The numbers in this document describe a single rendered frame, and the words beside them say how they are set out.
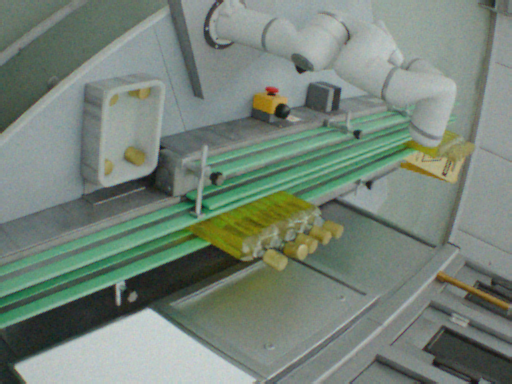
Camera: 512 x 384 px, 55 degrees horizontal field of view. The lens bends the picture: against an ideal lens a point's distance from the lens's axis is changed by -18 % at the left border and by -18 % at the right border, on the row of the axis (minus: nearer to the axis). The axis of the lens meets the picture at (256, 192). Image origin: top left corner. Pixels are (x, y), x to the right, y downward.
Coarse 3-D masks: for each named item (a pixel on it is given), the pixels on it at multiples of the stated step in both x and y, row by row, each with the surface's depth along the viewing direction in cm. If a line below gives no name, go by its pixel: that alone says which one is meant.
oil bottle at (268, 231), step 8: (240, 208) 140; (232, 216) 136; (240, 216) 136; (248, 216) 137; (256, 216) 137; (248, 224) 133; (256, 224) 133; (264, 224) 134; (272, 224) 135; (264, 232) 131; (272, 232) 132; (264, 240) 132; (272, 240) 132; (272, 248) 133
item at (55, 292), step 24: (360, 168) 195; (288, 192) 167; (312, 192) 170; (168, 240) 133; (192, 240) 135; (96, 264) 118; (120, 264) 121; (144, 264) 122; (48, 288) 106; (72, 288) 108; (96, 288) 110; (0, 312) 95; (24, 312) 96
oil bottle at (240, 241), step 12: (216, 216) 135; (192, 228) 137; (204, 228) 134; (216, 228) 132; (228, 228) 131; (240, 228) 132; (216, 240) 133; (228, 240) 130; (240, 240) 128; (252, 240) 128; (228, 252) 131; (240, 252) 129; (252, 252) 128
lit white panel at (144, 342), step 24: (144, 312) 120; (96, 336) 109; (120, 336) 111; (144, 336) 112; (168, 336) 114; (48, 360) 97; (72, 360) 100; (96, 360) 102; (120, 360) 103; (144, 360) 105; (168, 360) 107; (192, 360) 108; (216, 360) 109
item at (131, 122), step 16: (128, 96) 124; (160, 96) 123; (112, 112) 122; (128, 112) 126; (144, 112) 127; (160, 112) 125; (112, 128) 124; (128, 128) 128; (144, 128) 129; (160, 128) 127; (112, 144) 126; (128, 144) 130; (144, 144) 130; (112, 160) 128; (112, 176) 123; (128, 176) 125
